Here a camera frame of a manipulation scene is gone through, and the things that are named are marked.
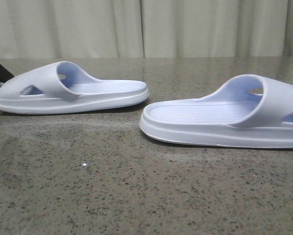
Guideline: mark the white curtain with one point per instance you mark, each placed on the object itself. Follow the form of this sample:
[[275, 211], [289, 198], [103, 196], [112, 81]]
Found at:
[[145, 28]]

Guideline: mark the light blue slipper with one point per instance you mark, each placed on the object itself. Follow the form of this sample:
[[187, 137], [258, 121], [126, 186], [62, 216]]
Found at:
[[64, 87], [247, 111]]

